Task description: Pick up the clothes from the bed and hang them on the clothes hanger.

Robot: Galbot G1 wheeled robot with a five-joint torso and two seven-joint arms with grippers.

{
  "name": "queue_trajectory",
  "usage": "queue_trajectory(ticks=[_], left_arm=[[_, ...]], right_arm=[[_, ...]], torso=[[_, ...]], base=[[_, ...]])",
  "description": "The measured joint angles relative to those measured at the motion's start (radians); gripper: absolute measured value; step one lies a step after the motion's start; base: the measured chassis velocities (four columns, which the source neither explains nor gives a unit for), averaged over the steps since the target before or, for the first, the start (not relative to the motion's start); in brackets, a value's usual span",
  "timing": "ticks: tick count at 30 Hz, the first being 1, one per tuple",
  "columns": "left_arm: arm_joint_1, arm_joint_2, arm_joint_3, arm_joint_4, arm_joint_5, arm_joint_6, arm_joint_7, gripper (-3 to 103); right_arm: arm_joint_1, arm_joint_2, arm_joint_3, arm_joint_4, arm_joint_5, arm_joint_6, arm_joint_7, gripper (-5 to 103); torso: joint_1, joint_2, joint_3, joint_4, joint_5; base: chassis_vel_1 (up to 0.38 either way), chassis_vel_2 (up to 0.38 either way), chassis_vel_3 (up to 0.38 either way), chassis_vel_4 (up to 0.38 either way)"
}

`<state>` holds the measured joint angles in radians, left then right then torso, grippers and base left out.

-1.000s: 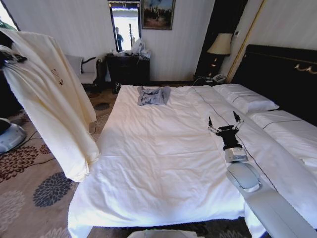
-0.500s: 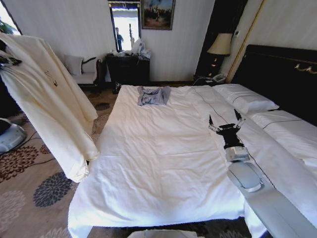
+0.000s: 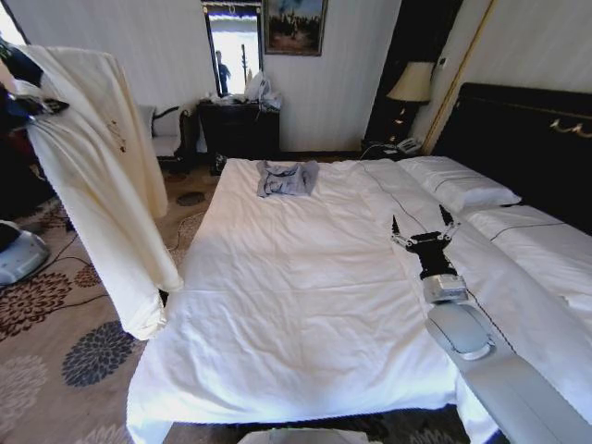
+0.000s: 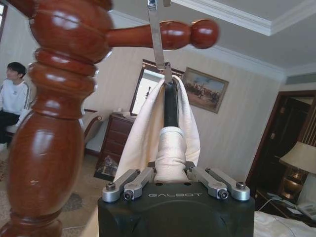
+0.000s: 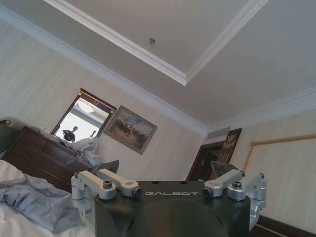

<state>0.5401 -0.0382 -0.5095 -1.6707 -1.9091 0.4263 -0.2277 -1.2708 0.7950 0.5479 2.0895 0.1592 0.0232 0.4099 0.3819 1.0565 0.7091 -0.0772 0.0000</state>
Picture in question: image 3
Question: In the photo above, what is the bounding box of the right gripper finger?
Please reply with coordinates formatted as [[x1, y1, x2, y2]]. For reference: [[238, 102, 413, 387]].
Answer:
[[437, 203, 463, 242], [389, 214, 411, 249]]

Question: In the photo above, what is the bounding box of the white bed duvet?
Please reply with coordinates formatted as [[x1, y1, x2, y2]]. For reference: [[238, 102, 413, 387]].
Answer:
[[125, 156, 503, 443]]

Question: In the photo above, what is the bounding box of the dark clothes hanger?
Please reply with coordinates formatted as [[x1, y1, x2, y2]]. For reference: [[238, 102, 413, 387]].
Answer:
[[12, 94, 71, 122]]

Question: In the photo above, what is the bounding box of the white pillow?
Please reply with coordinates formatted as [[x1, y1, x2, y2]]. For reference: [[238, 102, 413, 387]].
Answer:
[[397, 155, 524, 215]]

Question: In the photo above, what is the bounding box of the dark nightstand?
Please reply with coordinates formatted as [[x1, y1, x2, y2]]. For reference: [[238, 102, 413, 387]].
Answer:
[[362, 137, 436, 162]]

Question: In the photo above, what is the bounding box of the white duvet with dark stripe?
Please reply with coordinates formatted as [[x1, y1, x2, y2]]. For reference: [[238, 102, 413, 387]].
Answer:
[[462, 203, 592, 420]]

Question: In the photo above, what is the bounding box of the dark wooden headboard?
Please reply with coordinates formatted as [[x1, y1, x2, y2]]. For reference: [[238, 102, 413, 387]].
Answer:
[[433, 81, 592, 235]]

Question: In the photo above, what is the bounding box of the blue grey shirt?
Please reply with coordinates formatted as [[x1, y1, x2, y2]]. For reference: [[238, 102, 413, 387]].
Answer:
[[256, 160, 321, 200]]

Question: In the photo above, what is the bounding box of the table lamp with cream shade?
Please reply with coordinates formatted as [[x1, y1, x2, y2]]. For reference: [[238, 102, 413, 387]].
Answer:
[[386, 60, 437, 140]]

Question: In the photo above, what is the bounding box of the dark wooden dresser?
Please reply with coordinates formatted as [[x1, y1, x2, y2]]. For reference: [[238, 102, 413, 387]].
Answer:
[[196, 98, 282, 162]]

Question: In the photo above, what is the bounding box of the white plastic bag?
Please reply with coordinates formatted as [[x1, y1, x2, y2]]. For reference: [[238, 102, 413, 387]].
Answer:
[[243, 70, 283, 111]]

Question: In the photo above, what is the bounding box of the white robot front shell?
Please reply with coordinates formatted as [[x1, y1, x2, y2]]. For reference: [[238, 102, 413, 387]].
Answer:
[[237, 427, 367, 444]]

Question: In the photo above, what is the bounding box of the framed painting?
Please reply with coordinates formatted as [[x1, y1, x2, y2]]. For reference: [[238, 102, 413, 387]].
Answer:
[[262, 0, 329, 58]]

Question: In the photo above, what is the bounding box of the dark chair with pale seat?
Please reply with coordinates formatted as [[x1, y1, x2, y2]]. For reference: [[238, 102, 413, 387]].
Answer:
[[148, 105, 201, 173]]

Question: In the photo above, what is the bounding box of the cream hanging garment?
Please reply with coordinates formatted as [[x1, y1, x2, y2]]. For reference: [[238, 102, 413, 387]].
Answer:
[[18, 44, 185, 342]]

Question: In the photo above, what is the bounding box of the grey white machine base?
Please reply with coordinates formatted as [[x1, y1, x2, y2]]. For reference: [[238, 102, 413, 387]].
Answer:
[[0, 220, 53, 288]]

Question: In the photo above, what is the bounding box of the thin black cable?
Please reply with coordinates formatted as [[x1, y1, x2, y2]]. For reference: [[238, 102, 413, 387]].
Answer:
[[358, 143, 420, 232]]

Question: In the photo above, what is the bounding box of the dark framed wall mirror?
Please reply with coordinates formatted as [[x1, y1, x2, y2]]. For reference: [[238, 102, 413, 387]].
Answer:
[[202, 0, 265, 99]]

